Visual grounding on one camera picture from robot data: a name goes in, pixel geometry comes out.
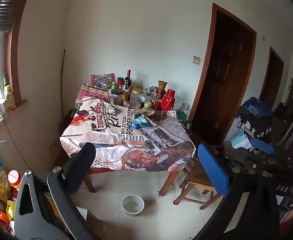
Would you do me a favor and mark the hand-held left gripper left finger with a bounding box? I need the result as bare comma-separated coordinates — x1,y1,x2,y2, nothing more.
14,142,97,240

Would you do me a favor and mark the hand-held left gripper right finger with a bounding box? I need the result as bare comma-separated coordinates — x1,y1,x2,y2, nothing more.
197,142,280,240

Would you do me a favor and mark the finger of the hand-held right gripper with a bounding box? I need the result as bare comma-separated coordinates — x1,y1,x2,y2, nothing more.
251,137,275,155
220,146,264,173

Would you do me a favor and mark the teal wrapper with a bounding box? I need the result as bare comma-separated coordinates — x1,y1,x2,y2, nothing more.
135,113,149,128

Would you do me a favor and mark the white ceramic bowl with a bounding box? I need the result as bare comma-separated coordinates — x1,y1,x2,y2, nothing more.
121,194,145,217

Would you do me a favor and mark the silver wrapper strip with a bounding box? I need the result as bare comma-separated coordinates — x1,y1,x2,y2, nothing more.
140,114,157,127

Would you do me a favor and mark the brown paper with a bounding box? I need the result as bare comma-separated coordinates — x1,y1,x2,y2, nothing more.
137,108,155,117

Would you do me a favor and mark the wooden stool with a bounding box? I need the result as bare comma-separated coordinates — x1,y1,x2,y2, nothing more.
173,155,223,210

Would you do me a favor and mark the light blue bag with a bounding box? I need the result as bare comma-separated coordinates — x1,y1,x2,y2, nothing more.
230,129,255,150

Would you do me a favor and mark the printed tablecloth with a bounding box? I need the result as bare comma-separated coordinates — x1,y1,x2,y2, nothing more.
60,99,196,172

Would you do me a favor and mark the white cardboard sheet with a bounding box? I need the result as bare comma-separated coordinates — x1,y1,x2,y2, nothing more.
75,206,88,228

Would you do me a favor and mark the beige maroon printed sack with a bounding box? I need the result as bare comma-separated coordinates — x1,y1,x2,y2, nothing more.
75,84,112,108

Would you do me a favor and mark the narrow dark wooden door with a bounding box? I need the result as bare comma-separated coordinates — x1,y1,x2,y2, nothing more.
258,46,285,110

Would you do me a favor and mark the red lid jar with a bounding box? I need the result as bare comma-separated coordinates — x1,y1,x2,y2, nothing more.
8,169,22,189

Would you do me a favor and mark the black lid clear jar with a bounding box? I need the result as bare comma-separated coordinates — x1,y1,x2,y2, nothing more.
111,89,123,106

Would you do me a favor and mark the large dark wooden door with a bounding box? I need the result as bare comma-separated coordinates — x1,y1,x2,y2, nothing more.
188,3,257,145

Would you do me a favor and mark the clear bottle yellow label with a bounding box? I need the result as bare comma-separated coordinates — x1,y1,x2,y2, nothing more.
122,81,130,105

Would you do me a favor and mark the beige lid clear jar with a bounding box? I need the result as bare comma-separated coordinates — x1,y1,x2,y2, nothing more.
130,87,144,108

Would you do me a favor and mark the red snack packet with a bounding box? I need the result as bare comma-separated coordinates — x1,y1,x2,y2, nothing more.
91,73,116,88

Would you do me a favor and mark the thin wooden stick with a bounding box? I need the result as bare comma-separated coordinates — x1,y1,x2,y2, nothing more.
61,49,66,128

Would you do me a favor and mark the red thermos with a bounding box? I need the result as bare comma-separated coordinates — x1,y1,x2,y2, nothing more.
161,89,175,111

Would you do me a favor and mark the yellow snack packet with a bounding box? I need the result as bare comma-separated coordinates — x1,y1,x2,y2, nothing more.
6,200,17,220

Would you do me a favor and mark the red sauce squeeze bottle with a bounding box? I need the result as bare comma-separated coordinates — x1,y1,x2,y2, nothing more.
153,90,163,111

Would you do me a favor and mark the dark wine bottle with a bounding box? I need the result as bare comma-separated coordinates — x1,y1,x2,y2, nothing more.
125,69,132,98

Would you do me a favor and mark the yellow oil bottle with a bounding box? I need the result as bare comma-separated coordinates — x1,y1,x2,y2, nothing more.
5,85,16,110

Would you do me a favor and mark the orange plastic bag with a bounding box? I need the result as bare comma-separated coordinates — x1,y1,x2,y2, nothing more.
0,210,12,230

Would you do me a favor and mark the wooden framed window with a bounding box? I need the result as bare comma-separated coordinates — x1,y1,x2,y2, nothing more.
0,0,36,135

